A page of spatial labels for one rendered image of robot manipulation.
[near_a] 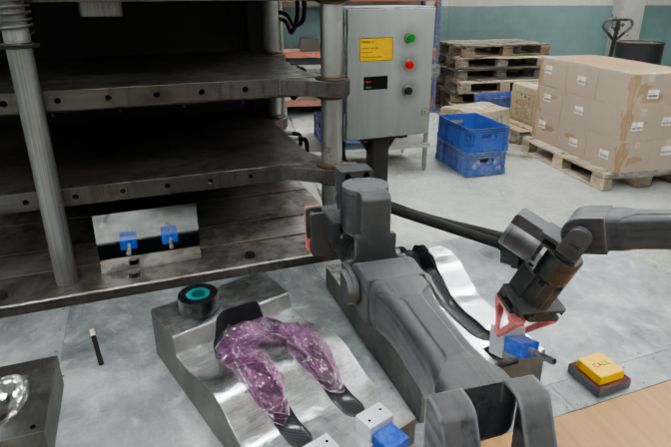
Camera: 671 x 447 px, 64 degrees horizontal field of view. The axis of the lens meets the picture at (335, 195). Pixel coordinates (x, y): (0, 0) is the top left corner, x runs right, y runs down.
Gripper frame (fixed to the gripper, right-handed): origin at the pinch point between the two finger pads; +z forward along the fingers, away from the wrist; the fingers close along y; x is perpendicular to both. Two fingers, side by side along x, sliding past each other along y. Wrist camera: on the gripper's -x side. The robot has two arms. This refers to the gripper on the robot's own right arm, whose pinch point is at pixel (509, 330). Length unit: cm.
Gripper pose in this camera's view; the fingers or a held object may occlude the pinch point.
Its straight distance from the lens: 105.2
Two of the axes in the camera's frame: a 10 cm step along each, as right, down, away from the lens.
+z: -2.9, 7.7, 5.7
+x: 2.8, 6.3, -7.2
